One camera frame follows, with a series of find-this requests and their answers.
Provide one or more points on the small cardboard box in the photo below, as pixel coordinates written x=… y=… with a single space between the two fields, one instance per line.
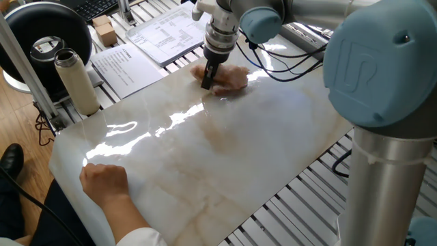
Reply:
x=106 y=34
x=101 y=20

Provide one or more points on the metal clamp stand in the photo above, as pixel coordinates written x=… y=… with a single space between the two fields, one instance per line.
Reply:
x=126 y=13

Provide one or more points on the person's bare hand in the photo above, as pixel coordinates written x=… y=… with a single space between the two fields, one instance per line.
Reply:
x=104 y=184

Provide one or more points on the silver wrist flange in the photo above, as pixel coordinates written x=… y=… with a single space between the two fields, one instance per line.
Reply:
x=220 y=37

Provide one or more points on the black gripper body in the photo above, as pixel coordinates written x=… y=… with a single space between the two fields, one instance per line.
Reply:
x=215 y=58

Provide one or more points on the cream thermos bottle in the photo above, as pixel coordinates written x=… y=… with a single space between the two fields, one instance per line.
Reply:
x=78 y=85

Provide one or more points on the aluminium frame post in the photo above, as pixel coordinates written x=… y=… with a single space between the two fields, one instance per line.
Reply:
x=27 y=75

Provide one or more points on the black leather shoe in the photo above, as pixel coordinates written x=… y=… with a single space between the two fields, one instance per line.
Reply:
x=12 y=160

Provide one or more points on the white wrist mount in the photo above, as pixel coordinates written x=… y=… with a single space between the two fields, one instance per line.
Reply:
x=222 y=15

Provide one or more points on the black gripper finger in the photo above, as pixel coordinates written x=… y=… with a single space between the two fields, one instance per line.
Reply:
x=209 y=77

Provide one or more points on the person's leg dark trousers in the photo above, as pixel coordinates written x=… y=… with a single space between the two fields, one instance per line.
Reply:
x=51 y=229

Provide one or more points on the white printed paper sheet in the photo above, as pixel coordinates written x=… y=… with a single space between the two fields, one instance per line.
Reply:
x=126 y=68

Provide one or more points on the printed paper stack with table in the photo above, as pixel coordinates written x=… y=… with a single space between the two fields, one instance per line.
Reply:
x=167 y=34

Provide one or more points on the pink fluffy cloth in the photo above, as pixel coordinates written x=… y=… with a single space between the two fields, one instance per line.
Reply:
x=232 y=78

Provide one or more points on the person's arm white sleeve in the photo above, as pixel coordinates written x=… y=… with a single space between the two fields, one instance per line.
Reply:
x=126 y=222

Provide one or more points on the marble pattern slab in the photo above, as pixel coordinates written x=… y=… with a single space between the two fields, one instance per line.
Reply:
x=205 y=153

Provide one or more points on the black round fan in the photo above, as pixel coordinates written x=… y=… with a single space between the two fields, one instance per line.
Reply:
x=20 y=34

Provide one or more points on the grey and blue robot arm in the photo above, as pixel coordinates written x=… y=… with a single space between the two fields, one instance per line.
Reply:
x=382 y=61

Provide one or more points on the grey aluminium profile rail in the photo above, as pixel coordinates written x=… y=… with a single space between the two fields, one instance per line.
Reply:
x=300 y=37

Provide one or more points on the black computer keyboard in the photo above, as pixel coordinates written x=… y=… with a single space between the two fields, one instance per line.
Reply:
x=95 y=8

